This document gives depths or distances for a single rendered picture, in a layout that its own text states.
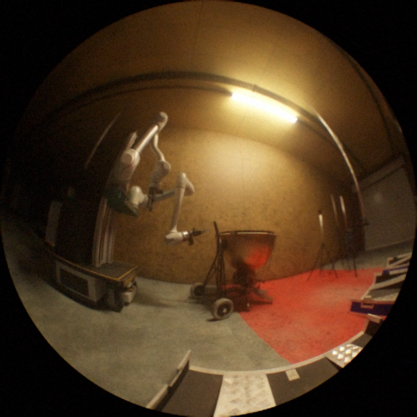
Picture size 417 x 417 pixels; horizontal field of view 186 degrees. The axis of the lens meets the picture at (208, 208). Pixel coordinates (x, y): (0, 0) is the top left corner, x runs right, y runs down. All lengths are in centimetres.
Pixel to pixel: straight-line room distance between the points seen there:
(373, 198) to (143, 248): 807
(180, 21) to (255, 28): 109
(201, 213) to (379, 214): 706
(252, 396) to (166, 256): 196
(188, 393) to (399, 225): 712
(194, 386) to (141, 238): 201
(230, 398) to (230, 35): 322
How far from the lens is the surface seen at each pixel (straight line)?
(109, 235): 146
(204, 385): 70
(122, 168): 91
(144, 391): 71
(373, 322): 109
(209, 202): 219
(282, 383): 75
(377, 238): 713
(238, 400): 63
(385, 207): 713
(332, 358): 90
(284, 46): 281
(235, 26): 265
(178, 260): 207
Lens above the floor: 64
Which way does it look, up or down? 17 degrees up
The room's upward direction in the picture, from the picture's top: 4 degrees clockwise
